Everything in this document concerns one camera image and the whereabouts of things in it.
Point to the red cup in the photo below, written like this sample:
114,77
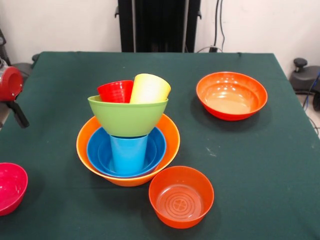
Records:
116,91

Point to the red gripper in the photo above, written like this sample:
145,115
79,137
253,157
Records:
10,83

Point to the pink bowl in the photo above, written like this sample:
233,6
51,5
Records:
11,187

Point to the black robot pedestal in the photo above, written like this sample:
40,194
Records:
157,25

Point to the green bowl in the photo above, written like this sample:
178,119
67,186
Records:
127,117

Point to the dark green tablecloth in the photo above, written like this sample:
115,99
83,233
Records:
225,212

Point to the large blue bowl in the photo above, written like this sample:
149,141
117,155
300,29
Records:
93,150

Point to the small blue bowl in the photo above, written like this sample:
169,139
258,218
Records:
103,155

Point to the yellow cup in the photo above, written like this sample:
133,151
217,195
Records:
148,88

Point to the wide red bowl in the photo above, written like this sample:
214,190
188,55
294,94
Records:
231,100

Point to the large orange bowl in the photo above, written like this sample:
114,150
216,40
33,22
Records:
130,181

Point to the small red bowl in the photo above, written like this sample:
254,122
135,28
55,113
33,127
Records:
181,182

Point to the blue cup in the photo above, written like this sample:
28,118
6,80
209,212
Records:
128,155

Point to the black caster base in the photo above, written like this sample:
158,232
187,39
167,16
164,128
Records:
23,68
303,77

